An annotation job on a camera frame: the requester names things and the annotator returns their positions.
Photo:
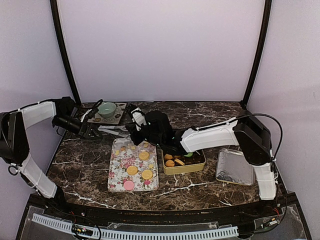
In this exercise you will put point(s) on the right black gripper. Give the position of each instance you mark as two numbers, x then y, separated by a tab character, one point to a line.
137	139

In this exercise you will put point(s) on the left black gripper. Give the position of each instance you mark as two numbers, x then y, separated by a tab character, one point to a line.
85	130

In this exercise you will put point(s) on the brown round cookie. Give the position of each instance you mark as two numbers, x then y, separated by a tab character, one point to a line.
168	157

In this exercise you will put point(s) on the metal serving tongs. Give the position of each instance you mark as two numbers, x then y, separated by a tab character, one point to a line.
115	130

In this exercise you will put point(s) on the chocolate chip cookie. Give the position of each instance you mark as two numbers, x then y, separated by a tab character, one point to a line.
169	163

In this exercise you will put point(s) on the round waffle cookie bottom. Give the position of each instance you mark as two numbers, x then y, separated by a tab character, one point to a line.
180	162

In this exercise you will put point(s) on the round waffle cookie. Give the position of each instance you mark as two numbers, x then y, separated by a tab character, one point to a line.
180	162
147	174

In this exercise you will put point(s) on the green macaron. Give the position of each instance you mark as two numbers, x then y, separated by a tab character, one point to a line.
188	154

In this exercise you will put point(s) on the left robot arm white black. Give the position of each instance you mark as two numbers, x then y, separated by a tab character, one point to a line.
16	143

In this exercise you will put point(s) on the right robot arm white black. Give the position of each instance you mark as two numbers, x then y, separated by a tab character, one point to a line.
244	130

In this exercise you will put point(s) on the green ceramic bowl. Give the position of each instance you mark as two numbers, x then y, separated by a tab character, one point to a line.
107	109

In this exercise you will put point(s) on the floral square coaster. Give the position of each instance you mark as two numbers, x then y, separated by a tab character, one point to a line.
114	120

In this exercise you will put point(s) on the gold cookie tin box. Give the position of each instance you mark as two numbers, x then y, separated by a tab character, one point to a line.
195	163

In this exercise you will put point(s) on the floral rectangular tray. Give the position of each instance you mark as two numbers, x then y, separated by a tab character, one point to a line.
124	154

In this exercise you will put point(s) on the round waffle cookie right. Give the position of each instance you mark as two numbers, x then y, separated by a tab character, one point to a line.
147	174

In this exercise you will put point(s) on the pink macaron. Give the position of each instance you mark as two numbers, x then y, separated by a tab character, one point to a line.
129	185

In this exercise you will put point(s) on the silver tin lid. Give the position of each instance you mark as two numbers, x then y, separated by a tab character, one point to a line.
233	168

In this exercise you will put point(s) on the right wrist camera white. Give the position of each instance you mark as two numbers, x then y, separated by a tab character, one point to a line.
137	116

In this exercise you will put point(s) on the white cable duct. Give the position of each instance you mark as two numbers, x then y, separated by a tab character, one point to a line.
132	233

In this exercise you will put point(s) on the left black frame post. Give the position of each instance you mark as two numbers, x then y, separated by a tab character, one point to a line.
63	50

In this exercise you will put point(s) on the black frame post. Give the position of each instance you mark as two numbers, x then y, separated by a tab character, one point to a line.
63	50
258	53

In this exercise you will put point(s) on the right black frame post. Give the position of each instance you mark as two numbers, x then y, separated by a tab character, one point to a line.
258	53

